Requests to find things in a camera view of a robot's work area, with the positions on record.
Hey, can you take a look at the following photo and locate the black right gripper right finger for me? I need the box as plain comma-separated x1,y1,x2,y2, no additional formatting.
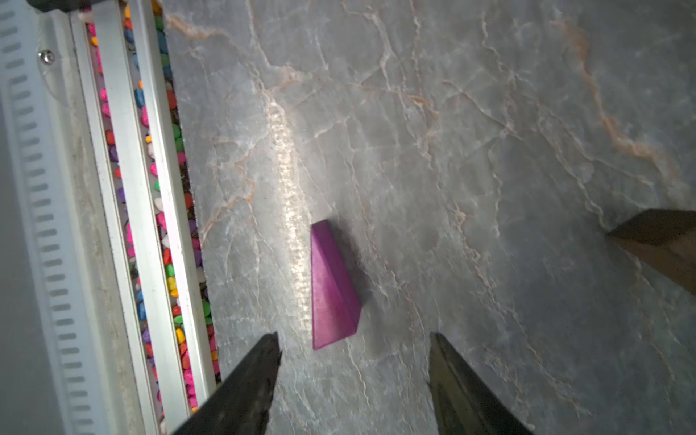
429,333,530,434

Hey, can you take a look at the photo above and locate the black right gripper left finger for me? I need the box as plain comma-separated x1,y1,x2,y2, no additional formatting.
176,332,282,434

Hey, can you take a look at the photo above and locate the purple wedge block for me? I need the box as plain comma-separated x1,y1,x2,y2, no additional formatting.
310,219,362,350

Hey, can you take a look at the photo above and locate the dark brown wedge block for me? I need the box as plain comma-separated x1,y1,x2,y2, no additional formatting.
606,208,695,294

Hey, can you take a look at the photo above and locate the white vented cable duct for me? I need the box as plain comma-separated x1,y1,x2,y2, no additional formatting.
1,1,109,434

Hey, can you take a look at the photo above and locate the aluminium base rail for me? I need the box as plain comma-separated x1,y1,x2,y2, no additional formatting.
72,1,219,434

